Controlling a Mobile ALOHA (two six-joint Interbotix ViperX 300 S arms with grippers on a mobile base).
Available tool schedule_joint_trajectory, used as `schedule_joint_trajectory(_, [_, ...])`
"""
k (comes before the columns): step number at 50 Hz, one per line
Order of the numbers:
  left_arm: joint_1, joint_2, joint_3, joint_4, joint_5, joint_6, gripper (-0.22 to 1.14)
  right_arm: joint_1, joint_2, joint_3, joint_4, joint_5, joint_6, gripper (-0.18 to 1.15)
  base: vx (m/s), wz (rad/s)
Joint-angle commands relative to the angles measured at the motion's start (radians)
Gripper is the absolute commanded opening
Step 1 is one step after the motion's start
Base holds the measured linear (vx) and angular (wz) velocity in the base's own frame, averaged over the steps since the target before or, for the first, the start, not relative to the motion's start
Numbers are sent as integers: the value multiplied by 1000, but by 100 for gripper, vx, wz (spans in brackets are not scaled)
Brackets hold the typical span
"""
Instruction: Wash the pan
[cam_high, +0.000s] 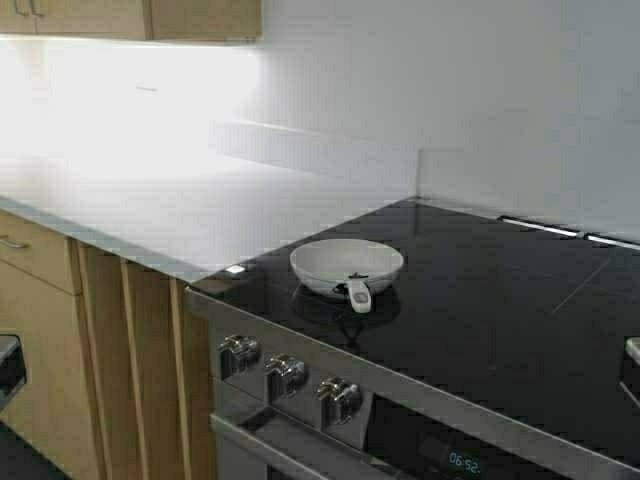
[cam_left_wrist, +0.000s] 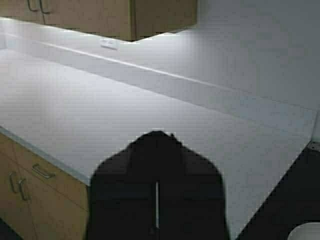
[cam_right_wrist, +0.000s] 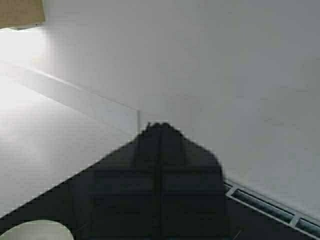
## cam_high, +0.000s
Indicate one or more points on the wooden base cabinet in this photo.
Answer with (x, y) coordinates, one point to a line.
(117, 369)

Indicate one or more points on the chrome stove knob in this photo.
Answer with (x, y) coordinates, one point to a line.
(284, 376)
(237, 353)
(339, 400)

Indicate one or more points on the white frying pan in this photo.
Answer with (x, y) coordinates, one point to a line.
(351, 269)

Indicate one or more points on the chrome stove knob middle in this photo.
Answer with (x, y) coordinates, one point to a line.
(284, 376)

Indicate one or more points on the wooden upper wall cabinet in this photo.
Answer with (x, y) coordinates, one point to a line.
(155, 20)

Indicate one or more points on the black robot base left corner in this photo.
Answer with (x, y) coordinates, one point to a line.
(13, 369)

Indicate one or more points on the chrome stove knob right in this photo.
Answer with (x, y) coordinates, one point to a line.
(339, 400)

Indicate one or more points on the chrome stove knob left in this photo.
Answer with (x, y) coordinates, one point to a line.
(237, 353)

